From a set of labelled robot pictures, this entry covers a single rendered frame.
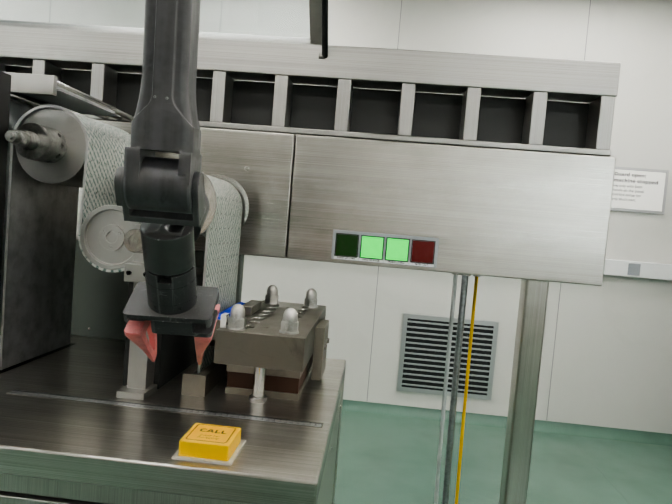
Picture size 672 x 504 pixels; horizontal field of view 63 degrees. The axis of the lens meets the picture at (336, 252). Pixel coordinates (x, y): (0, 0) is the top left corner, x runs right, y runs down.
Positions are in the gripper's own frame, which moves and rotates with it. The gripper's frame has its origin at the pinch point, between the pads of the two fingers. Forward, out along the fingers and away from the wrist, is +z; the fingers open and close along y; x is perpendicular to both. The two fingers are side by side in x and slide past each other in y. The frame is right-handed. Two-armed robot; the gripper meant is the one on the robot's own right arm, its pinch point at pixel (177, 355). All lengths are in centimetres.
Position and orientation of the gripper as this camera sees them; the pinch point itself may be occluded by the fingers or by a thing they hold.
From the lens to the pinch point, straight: 75.8
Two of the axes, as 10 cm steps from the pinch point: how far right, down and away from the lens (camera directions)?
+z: -1.0, 8.4, 5.4
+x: 0.1, 5.4, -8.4
